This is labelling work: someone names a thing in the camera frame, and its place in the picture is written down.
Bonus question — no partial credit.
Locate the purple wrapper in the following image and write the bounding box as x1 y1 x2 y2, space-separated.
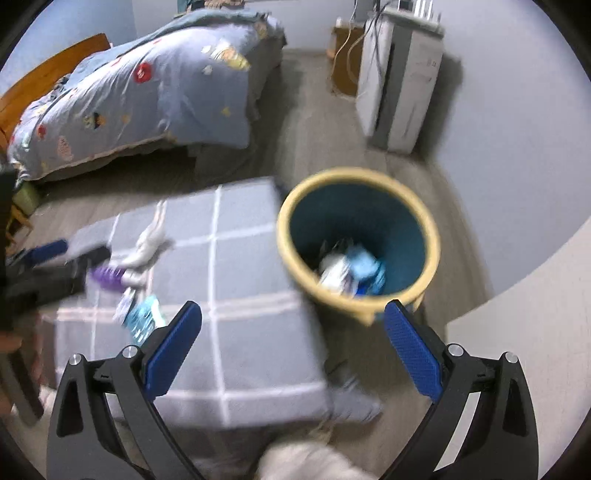
90 266 125 292

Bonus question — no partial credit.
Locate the white tissue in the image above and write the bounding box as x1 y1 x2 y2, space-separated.
117 223 167 288

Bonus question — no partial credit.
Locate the silver foil wrapper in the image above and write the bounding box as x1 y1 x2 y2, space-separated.
112 288 136 325

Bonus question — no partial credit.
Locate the teal snack packet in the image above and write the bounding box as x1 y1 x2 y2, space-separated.
123 295 167 346

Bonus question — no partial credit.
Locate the blue face mask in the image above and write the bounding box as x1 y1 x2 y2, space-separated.
346 245 386 296

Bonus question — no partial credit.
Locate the clear plastic bag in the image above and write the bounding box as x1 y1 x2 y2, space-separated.
318 253 359 296

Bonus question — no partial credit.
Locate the yellow rimmed teal trash bin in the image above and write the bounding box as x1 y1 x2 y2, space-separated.
276 167 441 325

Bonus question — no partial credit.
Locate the green storage box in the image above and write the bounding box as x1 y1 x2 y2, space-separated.
13 182 41 217

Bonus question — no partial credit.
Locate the grey checked floor rug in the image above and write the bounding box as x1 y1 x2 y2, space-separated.
69 178 381 429

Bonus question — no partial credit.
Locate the blue patterned bed duvet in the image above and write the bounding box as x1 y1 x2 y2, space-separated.
6 9 286 181

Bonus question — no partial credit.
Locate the wooden side cabinet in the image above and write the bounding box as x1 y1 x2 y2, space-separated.
327 23 365 98

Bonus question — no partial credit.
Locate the white air purifier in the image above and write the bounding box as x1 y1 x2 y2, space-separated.
356 1 445 154

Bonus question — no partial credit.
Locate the wooden bed frame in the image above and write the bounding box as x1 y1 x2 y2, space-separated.
0 33 110 153

